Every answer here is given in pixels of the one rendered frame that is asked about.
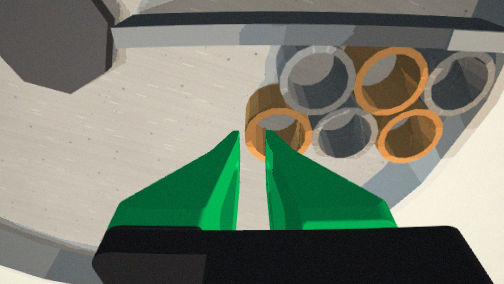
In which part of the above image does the bronze bushing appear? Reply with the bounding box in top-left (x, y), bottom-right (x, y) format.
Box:
top-left (344, 46), bottom-right (428, 115)
top-left (373, 98), bottom-right (443, 163)
top-left (245, 84), bottom-right (312, 161)

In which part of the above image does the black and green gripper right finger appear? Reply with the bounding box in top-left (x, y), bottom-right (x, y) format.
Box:
top-left (265, 130), bottom-right (398, 230)

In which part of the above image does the grey round turntable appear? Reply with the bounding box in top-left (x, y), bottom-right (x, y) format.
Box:
top-left (0, 0), bottom-right (504, 284)

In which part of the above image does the grey metal bushing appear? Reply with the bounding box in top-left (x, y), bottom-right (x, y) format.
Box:
top-left (276, 45), bottom-right (356, 115)
top-left (414, 48), bottom-right (496, 116)
top-left (308, 94), bottom-right (378, 163)

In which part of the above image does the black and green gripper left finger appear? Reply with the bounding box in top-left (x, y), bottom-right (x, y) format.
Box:
top-left (106, 130), bottom-right (240, 231)

